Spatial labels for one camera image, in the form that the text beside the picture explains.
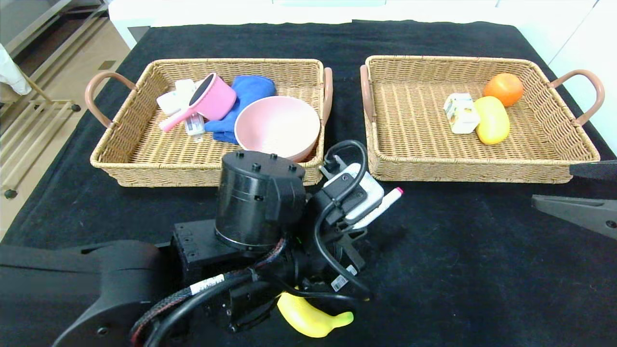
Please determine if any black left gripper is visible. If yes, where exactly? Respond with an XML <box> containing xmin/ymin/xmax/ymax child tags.
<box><xmin>301</xmin><ymin>265</ymin><xmax>371</xmax><ymax>302</ymax></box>

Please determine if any yellow banana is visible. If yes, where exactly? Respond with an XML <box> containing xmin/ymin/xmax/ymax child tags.
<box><xmin>277</xmin><ymin>291</ymin><xmax>354</xmax><ymax>338</ymax></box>

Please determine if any white marker with pink caps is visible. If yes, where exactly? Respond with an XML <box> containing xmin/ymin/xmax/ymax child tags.
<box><xmin>354</xmin><ymin>187</ymin><xmax>404</xmax><ymax>230</ymax></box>

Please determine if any small juice carton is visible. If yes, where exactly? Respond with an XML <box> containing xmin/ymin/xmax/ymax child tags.
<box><xmin>443</xmin><ymin>93</ymin><xmax>481</xmax><ymax>134</ymax></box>

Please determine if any yellow mango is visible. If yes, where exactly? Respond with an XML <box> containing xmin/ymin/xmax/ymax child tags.
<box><xmin>474</xmin><ymin>96</ymin><xmax>510</xmax><ymax>146</ymax></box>

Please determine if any blue towel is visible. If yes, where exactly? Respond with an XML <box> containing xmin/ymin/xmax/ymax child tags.
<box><xmin>204</xmin><ymin>75</ymin><xmax>277</xmax><ymax>145</ymax></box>

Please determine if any pink saucepan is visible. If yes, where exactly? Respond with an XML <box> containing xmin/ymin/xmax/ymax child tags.
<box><xmin>159</xmin><ymin>72</ymin><xmax>238</xmax><ymax>133</ymax></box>

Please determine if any black tablecloth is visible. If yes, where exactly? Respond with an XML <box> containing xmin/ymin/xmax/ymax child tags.
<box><xmin>0</xmin><ymin>20</ymin><xmax>617</xmax><ymax>347</ymax></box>

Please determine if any pink bowl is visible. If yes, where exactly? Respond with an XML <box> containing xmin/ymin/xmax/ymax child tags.
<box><xmin>234</xmin><ymin>95</ymin><xmax>321</xmax><ymax>163</ymax></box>

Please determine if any white squeeze tube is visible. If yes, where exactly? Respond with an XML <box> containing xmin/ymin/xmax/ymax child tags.
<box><xmin>174</xmin><ymin>79</ymin><xmax>206</xmax><ymax>143</ymax></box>

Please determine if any orange fruit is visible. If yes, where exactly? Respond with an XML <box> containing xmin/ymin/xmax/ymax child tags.
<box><xmin>483</xmin><ymin>73</ymin><xmax>524</xmax><ymax>107</ymax></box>

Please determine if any white bottle with black cap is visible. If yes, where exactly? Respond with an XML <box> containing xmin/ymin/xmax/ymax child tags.
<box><xmin>156</xmin><ymin>90</ymin><xmax>188</xmax><ymax>117</ymax></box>

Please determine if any white table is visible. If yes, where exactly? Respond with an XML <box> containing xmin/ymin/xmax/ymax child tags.
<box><xmin>110</xmin><ymin>0</ymin><xmax>521</xmax><ymax>51</ymax></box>

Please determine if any wooden rack on wheels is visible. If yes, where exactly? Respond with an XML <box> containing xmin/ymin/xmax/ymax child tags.
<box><xmin>0</xmin><ymin>72</ymin><xmax>81</xmax><ymax>200</ymax></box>

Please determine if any white cloth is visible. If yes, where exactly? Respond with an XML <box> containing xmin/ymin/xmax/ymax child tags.
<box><xmin>0</xmin><ymin>42</ymin><xmax>33</xmax><ymax>96</ymax></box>

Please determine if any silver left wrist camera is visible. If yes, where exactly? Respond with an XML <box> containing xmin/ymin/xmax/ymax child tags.
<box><xmin>322</xmin><ymin>162</ymin><xmax>385</xmax><ymax>225</ymax></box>

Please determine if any wicker basket with brown handles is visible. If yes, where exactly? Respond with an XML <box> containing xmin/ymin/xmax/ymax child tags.
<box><xmin>85</xmin><ymin>58</ymin><xmax>334</xmax><ymax>187</ymax></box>
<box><xmin>360</xmin><ymin>55</ymin><xmax>605</xmax><ymax>184</ymax></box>

